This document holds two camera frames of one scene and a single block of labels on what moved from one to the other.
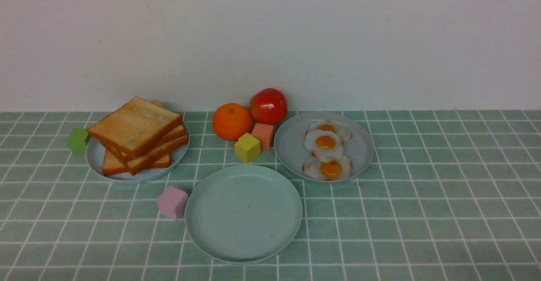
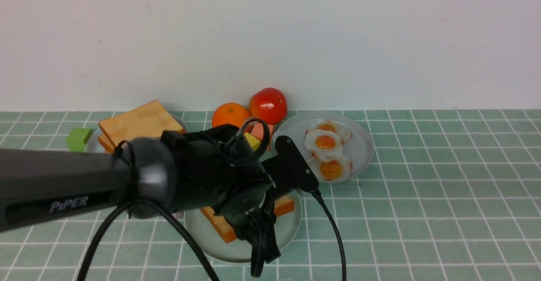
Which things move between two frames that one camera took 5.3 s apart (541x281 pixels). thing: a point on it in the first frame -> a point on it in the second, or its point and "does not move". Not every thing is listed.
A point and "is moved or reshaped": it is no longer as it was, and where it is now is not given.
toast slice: [135, 126] -> [283, 205]
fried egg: [345, 133] does not move
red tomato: [269, 106] does not move
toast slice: [176, 133] is moved or reshaped
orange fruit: [230, 121] does not move
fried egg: [327, 144] does not move
